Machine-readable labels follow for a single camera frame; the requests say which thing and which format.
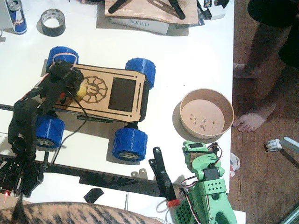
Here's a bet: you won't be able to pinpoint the small black plastic piece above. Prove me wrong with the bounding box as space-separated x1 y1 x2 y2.
83 188 105 203

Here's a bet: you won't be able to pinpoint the small white box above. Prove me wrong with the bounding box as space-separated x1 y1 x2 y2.
207 6 226 21

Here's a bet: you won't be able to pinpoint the black clamp with red tip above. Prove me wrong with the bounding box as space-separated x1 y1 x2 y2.
149 146 180 208

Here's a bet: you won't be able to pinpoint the white filament box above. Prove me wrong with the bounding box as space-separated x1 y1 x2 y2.
110 17 170 36

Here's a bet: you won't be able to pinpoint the grey metal bar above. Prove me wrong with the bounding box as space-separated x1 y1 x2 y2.
279 137 299 171

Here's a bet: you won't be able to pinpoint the black shorts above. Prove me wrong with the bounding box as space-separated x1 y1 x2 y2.
247 0 299 70

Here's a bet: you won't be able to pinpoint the bare human leg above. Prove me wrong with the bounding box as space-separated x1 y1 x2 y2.
233 23 292 79
232 60 299 133

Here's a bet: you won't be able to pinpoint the tiger striped fabric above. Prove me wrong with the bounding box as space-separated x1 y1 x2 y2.
0 202 164 224

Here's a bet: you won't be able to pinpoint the white red plastic bag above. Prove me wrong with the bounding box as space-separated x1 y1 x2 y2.
230 153 241 178

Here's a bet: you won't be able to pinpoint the blue silver energy drink can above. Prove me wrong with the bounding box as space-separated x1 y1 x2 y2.
6 0 28 35

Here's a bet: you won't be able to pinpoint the wooden rover with blue wheels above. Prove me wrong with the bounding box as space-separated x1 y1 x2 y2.
35 46 157 163

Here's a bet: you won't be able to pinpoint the grey duct tape roll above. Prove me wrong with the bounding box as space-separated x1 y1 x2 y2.
40 8 66 37

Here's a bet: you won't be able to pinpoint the brown wooden board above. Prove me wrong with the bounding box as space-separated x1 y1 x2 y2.
104 0 199 25

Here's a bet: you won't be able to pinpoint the black cable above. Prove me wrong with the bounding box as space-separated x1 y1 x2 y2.
50 90 88 165

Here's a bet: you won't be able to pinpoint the white tape roll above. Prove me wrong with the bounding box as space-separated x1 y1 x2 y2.
264 139 283 153

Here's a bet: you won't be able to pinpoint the brown paper bowl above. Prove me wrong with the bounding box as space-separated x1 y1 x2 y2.
179 88 235 140

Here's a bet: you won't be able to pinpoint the black stand leg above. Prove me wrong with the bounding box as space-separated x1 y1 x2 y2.
107 0 128 14
169 0 186 20

